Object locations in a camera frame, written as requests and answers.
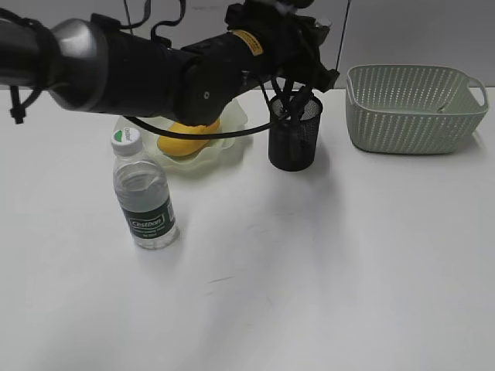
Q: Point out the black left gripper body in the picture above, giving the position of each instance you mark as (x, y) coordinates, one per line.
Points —
(288, 41)

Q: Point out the yellow mango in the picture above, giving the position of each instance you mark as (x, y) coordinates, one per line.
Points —
(183, 147)

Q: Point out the waste paper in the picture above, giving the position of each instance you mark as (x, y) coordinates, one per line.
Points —
(443, 108)

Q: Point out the clear water bottle green label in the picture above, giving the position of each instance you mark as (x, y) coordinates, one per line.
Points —
(142, 191)

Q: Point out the black marker pen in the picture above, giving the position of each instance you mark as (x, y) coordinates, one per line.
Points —
(299, 101)
(284, 94)

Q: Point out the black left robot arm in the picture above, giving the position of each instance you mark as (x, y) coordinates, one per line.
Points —
(100, 66)

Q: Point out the black mesh pen holder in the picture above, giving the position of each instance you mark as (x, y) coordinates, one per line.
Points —
(292, 147)

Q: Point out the green frosted wavy plate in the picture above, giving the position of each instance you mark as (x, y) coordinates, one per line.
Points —
(233, 118)

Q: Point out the green plastic woven basket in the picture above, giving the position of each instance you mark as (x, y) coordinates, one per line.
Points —
(392, 108)

